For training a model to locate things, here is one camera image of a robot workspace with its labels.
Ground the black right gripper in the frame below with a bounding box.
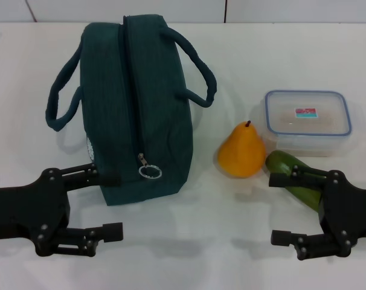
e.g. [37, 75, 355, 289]
[269, 165, 366, 261]

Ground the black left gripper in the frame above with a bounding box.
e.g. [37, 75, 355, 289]
[0, 163, 124, 257]

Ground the green cucumber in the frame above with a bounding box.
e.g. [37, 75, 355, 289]
[265, 150, 326, 214]

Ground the orange yellow pear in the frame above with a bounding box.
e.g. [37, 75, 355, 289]
[217, 120, 267, 179]

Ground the clear food container blue seal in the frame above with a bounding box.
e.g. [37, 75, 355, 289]
[257, 89, 353, 158]

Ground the dark teal insulated lunch bag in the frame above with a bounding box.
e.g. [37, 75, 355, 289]
[45, 14, 217, 208]

